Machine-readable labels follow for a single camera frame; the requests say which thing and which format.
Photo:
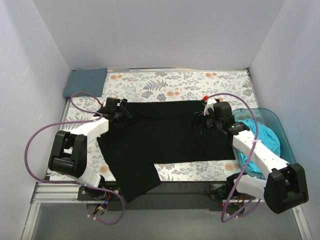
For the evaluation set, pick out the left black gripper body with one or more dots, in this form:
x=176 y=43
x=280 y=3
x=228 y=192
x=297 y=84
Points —
x=121 y=110

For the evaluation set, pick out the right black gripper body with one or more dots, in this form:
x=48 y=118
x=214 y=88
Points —
x=199 y=122

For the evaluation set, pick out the black t-shirt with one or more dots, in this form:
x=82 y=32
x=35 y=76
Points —
x=158 y=133

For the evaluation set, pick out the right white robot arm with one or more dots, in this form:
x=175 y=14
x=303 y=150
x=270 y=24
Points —
x=284 y=185

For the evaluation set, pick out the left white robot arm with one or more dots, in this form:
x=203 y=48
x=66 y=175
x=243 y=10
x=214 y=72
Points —
x=70 y=148

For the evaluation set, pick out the floral patterned table mat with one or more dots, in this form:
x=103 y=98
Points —
x=168 y=86

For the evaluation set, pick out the folded grey-blue t-shirt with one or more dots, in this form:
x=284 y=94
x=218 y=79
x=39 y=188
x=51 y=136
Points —
x=90 y=81

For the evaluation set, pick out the turquoise t-shirt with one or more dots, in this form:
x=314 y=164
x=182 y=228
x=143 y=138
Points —
x=267 y=137

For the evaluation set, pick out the teal plastic bin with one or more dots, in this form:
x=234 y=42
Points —
x=269 y=119

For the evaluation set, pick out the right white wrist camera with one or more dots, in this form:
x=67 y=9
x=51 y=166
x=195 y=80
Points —
x=209 y=104

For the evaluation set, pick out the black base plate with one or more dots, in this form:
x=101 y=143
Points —
x=169 y=195

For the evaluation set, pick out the aluminium frame rail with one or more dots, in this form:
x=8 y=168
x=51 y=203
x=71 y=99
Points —
x=50 y=193

